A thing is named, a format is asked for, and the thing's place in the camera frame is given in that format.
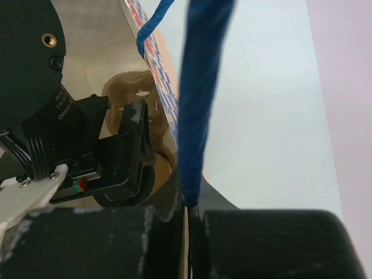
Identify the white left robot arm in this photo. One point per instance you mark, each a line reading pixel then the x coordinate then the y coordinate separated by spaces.
pixel 38 113

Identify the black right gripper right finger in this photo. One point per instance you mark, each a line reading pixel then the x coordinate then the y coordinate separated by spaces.
pixel 228 242

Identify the blue checkered paper bag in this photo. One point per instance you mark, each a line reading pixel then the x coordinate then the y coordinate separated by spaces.
pixel 191 87

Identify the single brown pulp cup carrier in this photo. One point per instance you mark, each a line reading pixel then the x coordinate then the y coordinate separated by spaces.
pixel 134 98

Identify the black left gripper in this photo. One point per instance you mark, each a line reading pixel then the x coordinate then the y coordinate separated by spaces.
pixel 115 169

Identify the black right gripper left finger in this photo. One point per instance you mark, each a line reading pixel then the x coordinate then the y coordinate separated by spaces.
pixel 119 242

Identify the single brown paper cup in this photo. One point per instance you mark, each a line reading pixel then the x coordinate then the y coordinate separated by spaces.
pixel 162 172

